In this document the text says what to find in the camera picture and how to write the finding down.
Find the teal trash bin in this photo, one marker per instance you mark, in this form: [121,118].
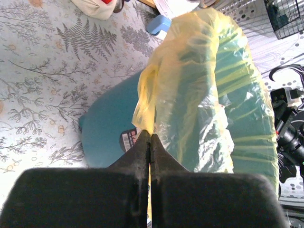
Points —
[107,131]

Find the yellow trash bag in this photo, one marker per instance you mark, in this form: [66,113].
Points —
[205,99]

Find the blue floor sweeper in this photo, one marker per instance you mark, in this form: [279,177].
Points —
[158,26]

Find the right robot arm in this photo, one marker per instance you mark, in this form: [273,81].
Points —
[290,140]

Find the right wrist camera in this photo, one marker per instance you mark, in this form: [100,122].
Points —
[293,96]

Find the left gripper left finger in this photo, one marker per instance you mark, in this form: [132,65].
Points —
[113,197]

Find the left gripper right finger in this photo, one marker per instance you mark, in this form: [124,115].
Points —
[184,199]

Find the black wire basket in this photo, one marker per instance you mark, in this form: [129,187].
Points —
[286,17]

